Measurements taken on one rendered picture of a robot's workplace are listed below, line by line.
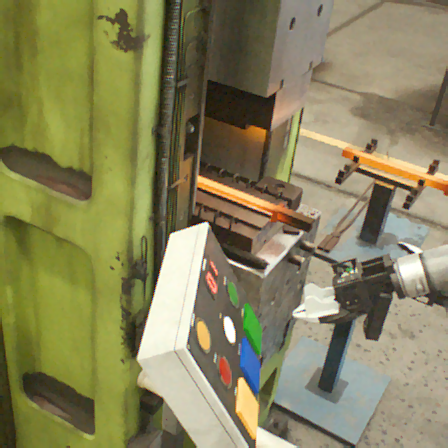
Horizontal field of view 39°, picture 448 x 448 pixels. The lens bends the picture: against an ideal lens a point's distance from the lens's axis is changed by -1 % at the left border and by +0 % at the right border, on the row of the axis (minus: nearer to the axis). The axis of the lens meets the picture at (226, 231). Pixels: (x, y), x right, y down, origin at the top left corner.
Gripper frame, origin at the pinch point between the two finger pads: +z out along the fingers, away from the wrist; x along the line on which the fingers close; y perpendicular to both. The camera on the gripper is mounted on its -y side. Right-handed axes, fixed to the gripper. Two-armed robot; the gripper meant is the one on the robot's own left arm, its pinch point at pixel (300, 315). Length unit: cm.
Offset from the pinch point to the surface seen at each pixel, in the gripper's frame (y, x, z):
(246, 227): -1.0, -40.1, 14.0
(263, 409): -80, -54, 42
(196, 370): 17.5, 26.9, 10.7
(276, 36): 44, -31, -12
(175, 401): 12.4, 27.0, 16.8
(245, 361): 3.1, 12.0, 9.6
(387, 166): -19, -80, -23
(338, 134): -118, -324, 7
